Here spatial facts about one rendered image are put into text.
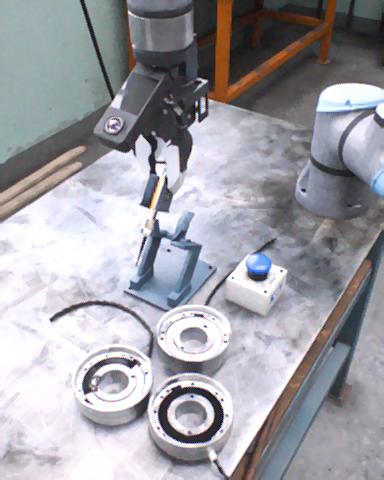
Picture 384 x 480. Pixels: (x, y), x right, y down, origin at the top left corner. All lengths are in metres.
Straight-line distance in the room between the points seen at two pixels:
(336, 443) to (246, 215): 0.86
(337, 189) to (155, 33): 0.54
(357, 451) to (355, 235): 0.82
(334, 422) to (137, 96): 1.29
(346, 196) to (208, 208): 0.26
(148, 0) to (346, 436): 1.38
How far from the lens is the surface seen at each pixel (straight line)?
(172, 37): 0.67
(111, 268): 0.96
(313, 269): 0.98
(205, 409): 0.74
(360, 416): 1.80
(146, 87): 0.69
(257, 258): 0.87
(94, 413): 0.74
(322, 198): 1.09
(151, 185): 0.78
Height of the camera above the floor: 1.44
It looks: 37 degrees down
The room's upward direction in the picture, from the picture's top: 1 degrees clockwise
